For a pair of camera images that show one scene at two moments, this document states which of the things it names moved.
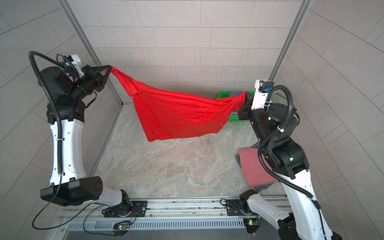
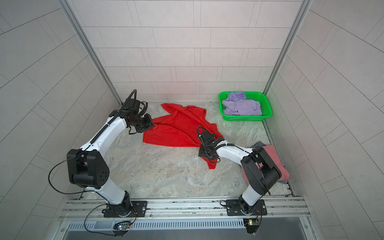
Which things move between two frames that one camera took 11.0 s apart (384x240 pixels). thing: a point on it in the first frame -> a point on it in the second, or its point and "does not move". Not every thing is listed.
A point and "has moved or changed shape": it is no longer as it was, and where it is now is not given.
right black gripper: x=246 y=107 -> x=201 y=147
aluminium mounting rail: x=183 y=209 does not move
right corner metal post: x=291 y=39 does not move
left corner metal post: x=96 y=57 does not move
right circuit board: x=252 y=225 does not move
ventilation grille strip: x=158 y=224 does not move
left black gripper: x=90 y=75 -> x=148 y=125
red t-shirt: x=165 y=114 has moved or changed shape
